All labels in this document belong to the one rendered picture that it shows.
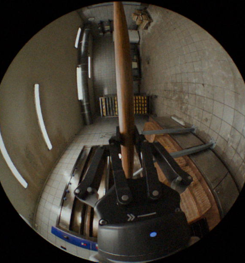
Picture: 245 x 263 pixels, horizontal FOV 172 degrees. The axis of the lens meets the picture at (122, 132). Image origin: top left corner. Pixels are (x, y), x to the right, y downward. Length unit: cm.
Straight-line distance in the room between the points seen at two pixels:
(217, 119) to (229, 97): 37
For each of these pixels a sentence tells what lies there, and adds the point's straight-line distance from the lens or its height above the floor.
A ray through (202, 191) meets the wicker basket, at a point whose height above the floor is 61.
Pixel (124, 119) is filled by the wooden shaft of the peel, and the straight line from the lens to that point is 16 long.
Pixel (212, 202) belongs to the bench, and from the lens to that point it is 86.
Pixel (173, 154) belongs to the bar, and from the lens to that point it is 84.
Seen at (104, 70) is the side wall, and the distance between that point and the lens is 534.
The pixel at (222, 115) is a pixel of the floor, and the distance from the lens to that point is 131.
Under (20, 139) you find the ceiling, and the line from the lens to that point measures 151.
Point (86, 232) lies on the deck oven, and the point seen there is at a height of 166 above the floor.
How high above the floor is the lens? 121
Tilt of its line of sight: 1 degrees down
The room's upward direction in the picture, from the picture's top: 94 degrees counter-clockwise
